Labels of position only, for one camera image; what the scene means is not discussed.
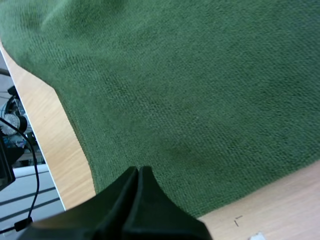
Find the green towel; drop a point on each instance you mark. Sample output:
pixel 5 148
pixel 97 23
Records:
pixel 175 87

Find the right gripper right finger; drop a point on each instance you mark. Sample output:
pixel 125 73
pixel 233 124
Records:
pixel 155 215

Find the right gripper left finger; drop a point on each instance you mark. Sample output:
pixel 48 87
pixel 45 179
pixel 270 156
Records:
pixel 105 215

